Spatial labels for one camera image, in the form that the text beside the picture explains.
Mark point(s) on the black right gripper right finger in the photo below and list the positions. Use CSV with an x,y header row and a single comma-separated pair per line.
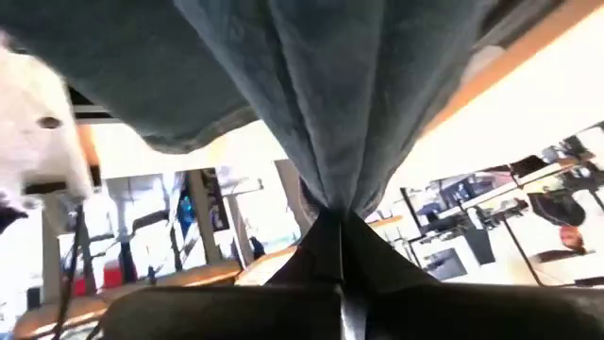
x,y
472,311

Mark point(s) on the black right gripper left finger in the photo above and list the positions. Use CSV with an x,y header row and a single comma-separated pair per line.
x,y
236,311

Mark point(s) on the dark blue jeans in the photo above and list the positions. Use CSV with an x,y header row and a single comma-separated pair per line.
x,y
330,94

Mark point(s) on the person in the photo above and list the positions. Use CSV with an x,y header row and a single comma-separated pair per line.
x,y
557,208

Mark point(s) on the light wooden desk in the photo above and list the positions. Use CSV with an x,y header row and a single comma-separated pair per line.
x,y
519,54

